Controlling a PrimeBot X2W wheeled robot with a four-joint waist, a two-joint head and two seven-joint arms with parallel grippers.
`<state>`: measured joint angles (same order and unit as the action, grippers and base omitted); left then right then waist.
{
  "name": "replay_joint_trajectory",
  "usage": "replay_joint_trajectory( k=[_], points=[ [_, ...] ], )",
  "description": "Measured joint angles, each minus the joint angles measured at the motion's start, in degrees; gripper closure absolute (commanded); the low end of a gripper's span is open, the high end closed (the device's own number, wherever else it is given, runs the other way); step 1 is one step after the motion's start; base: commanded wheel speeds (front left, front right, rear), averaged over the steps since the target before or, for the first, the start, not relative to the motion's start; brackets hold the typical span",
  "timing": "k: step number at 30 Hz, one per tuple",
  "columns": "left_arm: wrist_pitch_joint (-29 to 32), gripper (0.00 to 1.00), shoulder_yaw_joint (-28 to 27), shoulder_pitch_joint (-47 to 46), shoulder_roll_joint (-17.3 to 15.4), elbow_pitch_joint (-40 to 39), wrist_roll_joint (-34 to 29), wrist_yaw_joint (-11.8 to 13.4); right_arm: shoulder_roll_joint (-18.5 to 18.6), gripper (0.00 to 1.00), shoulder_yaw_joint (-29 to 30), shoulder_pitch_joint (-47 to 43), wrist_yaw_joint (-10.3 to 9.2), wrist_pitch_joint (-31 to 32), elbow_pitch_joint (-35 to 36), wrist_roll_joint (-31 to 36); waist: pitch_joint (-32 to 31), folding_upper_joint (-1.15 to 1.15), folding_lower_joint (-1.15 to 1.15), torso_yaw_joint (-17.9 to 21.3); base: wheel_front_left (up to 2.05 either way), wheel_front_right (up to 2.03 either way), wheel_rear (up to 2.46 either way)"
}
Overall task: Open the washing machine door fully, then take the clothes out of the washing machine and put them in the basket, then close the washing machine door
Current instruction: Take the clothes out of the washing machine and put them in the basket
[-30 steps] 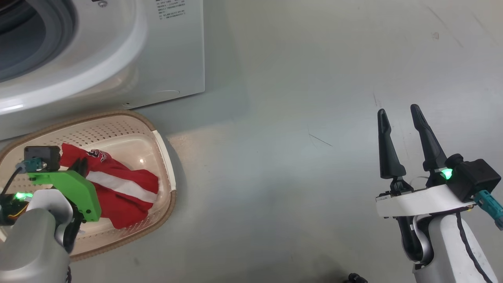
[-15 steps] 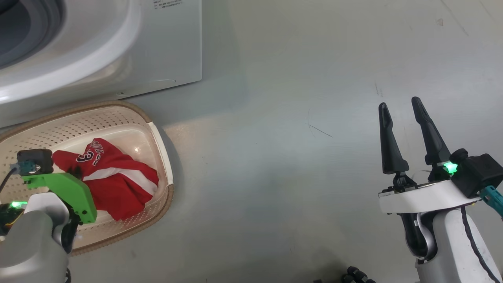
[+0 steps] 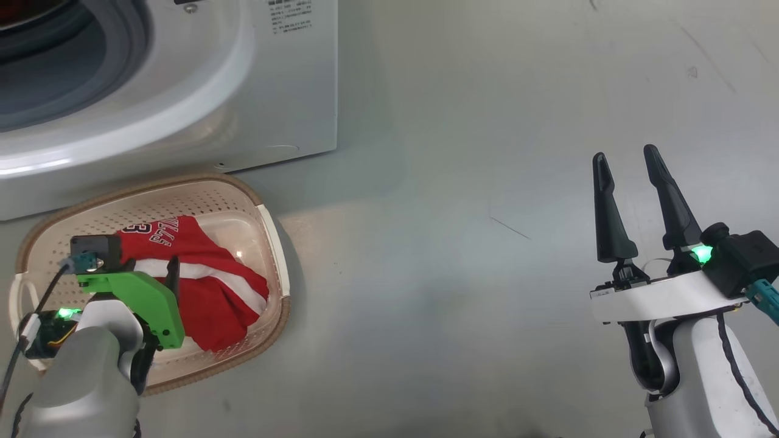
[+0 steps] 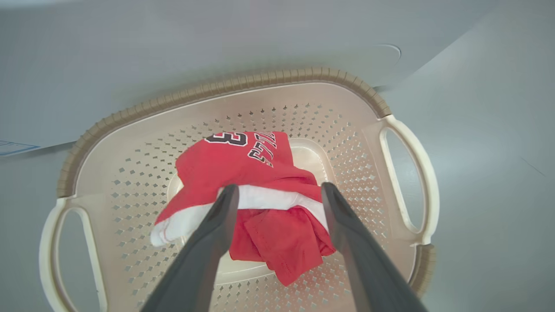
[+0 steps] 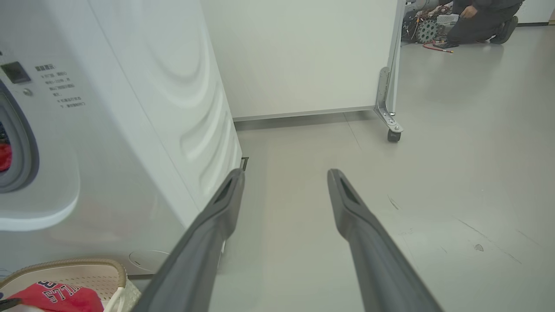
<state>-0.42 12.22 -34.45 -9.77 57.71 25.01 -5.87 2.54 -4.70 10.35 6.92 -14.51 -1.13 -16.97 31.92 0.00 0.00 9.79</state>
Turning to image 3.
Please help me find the white front-load washing machine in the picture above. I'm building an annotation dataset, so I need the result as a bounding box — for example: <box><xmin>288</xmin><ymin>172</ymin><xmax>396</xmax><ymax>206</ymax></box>
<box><xmin>0</xmin><ymin>0</ymin><xmax>338</xmax><ymax>221</ymax></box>

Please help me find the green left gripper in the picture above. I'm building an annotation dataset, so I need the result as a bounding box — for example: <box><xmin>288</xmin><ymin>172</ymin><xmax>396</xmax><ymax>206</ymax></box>
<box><xmin>76</xmin><ymin>255</ymin><xmax>185</xmax><ymax>350</ymax></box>

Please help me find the cream perforated laundry basket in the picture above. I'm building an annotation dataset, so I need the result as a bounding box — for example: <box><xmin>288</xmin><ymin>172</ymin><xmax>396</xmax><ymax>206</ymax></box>
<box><xmin>7</xmin><ymin>173</ymin><xmax>292</xmax><ymax>395</ymax></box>

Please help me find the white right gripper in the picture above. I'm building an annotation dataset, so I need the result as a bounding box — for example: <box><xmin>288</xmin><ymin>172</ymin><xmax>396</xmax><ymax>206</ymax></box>
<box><xmin>589</xmin><ymin>144</ymin><xmax>750</xmax><ymax>324</ymax></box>

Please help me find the printed text label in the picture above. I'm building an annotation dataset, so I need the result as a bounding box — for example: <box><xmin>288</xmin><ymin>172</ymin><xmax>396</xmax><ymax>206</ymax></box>
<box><xmin>268</xmin><ymin>0</ymin><xmax>313</xmax><ymax>34</ymax></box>

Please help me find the red white jersey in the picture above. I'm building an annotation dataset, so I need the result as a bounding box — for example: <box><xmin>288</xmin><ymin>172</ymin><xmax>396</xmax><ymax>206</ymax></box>
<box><xmin>116</xmin><ymin>215</ymin><xmax>270</xmax><ymax>353</ymax></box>

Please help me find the thin black cable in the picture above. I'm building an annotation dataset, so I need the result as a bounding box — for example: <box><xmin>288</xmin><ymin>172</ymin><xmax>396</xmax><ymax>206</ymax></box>
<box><xmin>0</xmin><ymin>259</ymin><xmax>77</xmax><ymax>414</ymax></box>
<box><xmin>717</xmin><ymin>313</ymin><xmax>779</xmax><ymax>436</ymax></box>

